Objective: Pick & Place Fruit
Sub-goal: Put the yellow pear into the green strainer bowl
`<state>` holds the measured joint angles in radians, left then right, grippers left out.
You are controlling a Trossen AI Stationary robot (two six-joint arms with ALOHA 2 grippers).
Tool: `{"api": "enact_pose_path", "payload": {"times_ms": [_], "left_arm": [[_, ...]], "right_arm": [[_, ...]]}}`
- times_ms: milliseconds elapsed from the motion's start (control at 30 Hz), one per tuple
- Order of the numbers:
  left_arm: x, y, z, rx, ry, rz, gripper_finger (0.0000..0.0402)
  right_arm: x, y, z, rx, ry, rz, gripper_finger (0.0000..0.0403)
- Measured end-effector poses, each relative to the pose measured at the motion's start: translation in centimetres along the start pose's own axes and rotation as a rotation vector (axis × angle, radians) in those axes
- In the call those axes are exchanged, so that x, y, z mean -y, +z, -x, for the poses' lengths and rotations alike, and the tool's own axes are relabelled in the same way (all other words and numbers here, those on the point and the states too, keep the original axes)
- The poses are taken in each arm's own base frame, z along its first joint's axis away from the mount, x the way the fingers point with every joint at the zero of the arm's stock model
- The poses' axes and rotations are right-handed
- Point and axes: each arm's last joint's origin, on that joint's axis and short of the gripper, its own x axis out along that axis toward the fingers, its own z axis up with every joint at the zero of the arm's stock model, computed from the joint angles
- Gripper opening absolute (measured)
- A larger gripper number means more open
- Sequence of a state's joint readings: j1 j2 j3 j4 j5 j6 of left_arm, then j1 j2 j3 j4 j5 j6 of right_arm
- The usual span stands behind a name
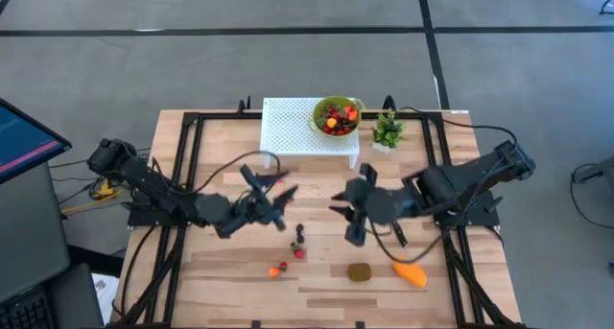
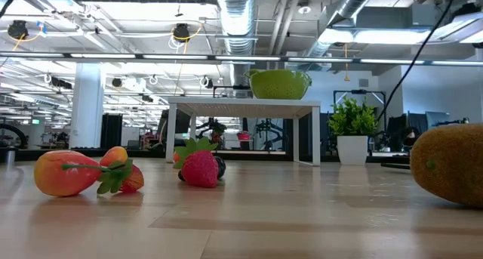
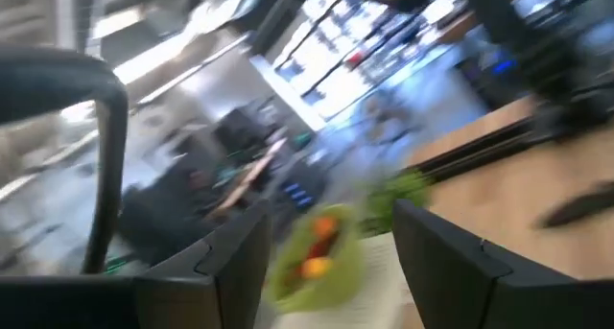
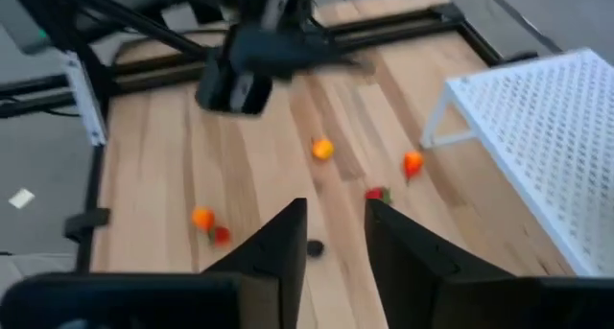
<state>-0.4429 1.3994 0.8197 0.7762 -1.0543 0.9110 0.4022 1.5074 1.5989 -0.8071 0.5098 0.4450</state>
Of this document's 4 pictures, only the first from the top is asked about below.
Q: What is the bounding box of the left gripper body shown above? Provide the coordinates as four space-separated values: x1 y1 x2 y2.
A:
234 194 287 232

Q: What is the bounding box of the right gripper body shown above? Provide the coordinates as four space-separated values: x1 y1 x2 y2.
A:
342 175 385 224

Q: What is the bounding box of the brown toy kiwi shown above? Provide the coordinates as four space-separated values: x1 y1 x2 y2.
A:
346 262 373 283

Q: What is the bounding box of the orange toy mango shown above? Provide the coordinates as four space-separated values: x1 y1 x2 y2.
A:
391 256 429 290

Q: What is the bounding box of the green plastic colander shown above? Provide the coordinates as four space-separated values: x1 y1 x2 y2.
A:
308 95 366 138

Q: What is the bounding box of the black kitchen knife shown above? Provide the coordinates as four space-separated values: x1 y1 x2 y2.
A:
390 221 410 249

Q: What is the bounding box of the white perforated shelf riser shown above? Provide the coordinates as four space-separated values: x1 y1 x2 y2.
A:
259 96 362 171

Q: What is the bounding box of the small potted green plant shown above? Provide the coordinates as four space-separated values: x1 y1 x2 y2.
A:
371 108 407 153

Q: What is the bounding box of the yellow tool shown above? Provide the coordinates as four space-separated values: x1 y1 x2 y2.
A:
60 181 120 216

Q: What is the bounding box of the white paper sheet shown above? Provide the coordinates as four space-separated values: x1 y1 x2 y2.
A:
90 272 121 321

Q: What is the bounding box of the computer monitor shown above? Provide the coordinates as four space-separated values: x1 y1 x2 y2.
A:
0 97 73 185

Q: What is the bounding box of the black keyboard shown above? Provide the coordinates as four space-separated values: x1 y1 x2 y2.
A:
0 285 55 329

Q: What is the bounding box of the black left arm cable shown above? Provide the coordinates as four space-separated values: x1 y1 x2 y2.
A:
148 150 282 196

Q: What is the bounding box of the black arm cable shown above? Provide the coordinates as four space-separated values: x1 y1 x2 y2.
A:
148 150 282 196
366 106 520 264

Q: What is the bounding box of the black aluminium table frame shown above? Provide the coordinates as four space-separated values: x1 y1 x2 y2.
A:
103 94 529 329

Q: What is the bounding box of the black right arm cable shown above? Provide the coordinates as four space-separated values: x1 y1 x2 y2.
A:
366 106 520 264

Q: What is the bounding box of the black floor cable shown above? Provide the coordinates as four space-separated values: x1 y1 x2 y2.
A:
569 160 614 230

